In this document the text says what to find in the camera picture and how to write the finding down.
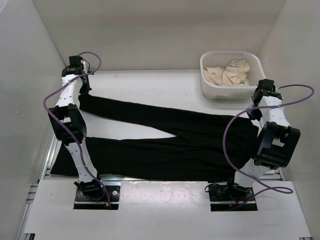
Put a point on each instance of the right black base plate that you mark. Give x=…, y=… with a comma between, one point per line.
x=223, y=199

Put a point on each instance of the black trousers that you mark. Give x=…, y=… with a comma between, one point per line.
x=201, y=147

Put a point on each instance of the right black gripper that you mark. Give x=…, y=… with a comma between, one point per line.
x=254, y=115

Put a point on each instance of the aluminium frame rail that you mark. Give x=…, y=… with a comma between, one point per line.
x=47, y=165

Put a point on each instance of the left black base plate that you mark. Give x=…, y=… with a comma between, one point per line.
x=82, y=202

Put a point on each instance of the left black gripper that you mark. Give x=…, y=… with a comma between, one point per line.
x=86, y=89

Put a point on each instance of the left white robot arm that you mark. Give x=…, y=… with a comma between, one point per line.
x=63, y=108

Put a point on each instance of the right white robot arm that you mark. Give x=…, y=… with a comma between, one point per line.
x=275, y=144

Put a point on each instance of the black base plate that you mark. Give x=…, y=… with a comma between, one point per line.
x=223, y=199
x=82, y=202

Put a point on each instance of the beige trousers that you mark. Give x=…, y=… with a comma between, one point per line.
x=233, y=75

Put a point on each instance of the white plastic basket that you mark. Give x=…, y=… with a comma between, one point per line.
x=222, y=59

